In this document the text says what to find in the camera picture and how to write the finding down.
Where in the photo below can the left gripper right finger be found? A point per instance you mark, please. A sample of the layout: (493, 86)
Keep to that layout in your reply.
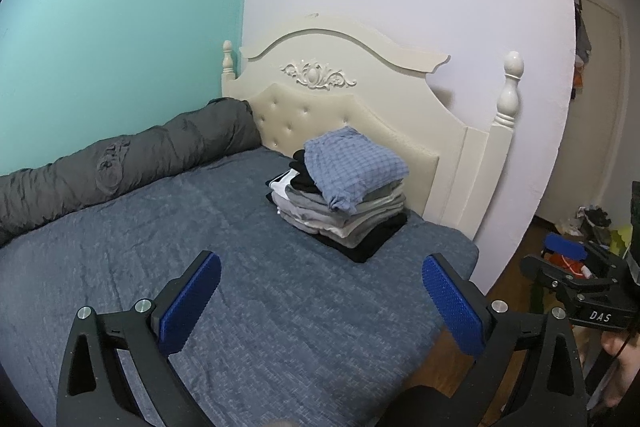
(481, 328)

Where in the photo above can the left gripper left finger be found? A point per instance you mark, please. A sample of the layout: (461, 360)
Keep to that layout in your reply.
(158, 328)

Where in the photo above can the blue plaid boxer shorts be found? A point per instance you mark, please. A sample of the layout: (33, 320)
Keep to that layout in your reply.
(346, 166)

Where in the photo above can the stack of folded clothes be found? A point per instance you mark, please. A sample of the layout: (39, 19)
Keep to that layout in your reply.
(359, 236)

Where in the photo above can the person's right hand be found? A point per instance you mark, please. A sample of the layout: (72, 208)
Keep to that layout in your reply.
(616, 381)

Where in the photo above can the clutter pile on floor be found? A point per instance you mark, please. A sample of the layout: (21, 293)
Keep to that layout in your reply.
(592, 224)

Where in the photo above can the cream interior door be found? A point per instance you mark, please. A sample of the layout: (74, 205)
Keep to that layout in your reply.
(586, 152)

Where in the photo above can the blue patterned bed cover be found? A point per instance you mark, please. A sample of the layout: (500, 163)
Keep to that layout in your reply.
(295, 330)

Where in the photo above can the rolled dark grey duvet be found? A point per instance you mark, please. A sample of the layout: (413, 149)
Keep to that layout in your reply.
(107, 169)

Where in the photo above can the cream tufted headboard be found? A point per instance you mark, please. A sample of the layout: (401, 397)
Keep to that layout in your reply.
(318, 73)

